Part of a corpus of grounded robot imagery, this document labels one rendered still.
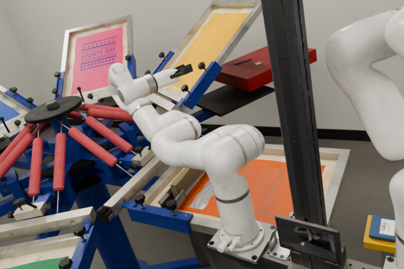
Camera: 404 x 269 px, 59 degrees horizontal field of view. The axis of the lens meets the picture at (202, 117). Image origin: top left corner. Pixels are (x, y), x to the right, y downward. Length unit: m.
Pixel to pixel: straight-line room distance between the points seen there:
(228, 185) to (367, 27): 0.48
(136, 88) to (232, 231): 0.62
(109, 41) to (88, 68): 0.30
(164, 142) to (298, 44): 0.60
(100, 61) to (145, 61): 1.36
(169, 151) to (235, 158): 0.28
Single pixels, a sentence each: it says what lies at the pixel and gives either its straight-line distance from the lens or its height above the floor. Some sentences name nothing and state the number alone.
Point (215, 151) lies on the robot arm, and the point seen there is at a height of 1.44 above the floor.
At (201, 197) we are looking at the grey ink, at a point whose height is 0.96.
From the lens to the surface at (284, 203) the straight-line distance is 1.45.
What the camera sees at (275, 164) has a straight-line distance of 1.67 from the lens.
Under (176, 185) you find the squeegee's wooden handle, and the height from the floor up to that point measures 1.05.
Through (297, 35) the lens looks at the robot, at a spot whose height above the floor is 1.71.
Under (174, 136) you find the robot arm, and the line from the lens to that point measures 1.12.
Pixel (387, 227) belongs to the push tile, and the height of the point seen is 0.97.
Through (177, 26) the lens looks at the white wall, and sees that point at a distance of 3.84.
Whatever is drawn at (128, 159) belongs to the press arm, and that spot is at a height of 1.04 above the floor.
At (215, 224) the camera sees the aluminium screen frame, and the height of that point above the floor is 0.99.
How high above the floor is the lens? 1.88
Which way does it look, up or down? 24 degrees down
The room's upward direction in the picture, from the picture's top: 14 degrees counter-clockwise
